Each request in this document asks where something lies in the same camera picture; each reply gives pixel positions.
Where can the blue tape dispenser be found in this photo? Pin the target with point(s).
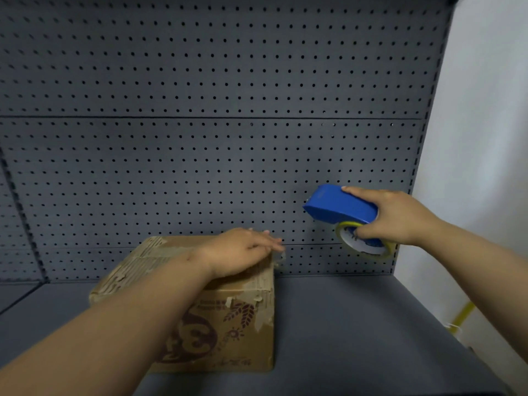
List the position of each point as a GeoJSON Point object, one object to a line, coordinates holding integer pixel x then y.
{"type": "Point", "coordinates": [330, 204]}

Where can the person's right forearm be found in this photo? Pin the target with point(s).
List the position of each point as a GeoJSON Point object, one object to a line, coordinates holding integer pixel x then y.
{"type": "Point", "coordinates": [482, 276]}

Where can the printed brown cardboard box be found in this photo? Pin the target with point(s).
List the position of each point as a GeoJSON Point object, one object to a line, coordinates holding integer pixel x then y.
{"type": "Point", "coordinates": [247, 325]}

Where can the person's right hand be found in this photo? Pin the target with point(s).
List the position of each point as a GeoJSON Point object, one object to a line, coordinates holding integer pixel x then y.
{"type": "Point", "coordinates": [400, 218]}

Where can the grey pegboard back panel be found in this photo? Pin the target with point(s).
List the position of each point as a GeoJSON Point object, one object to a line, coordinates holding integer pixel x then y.
{"type": "Point", "coordinates": [16, 243]}
{"type": "Point", "coordinates": [206, 160]}

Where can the person's left forearm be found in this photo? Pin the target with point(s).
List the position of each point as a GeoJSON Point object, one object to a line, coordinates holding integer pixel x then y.
{"type": "Point", "coordinates": [115, 329]}

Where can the yellow stick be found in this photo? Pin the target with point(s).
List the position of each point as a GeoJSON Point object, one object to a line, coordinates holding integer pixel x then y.
{"type": "Point", "coordinates": [464, 312]}

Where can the person's left hand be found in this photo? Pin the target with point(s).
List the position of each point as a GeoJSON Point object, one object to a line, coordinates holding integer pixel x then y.
{"type": "Point", "coordinates": [239, 251]}

